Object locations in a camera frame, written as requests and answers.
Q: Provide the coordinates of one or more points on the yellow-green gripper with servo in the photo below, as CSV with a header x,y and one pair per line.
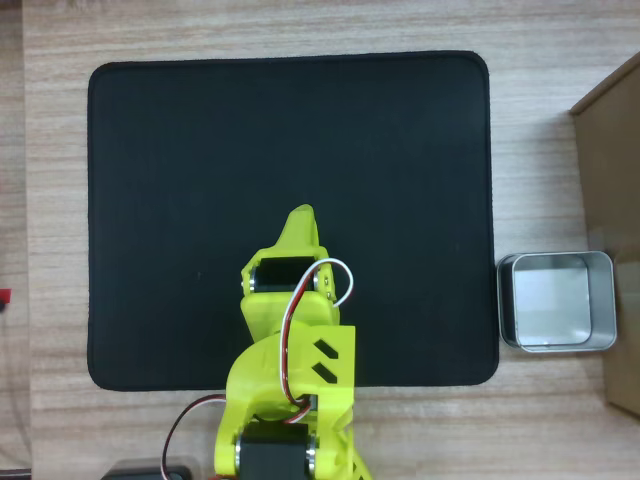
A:
x,y
265,312

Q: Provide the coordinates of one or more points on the yellow-green robot arm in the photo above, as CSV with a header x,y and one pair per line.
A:
x,y
260,380

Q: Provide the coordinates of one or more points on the square metal tin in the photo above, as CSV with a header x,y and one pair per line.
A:
x,y
550,305

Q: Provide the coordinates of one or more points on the black rectangular mat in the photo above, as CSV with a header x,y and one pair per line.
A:
x,y
200,175

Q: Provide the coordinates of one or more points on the black box with clear cover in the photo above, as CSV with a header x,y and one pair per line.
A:
x,y
145,472

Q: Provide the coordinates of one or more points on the small red object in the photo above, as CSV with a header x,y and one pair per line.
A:
x,y
4,297

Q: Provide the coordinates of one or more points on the brown cardboard box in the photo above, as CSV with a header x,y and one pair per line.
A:
x,y
615,200

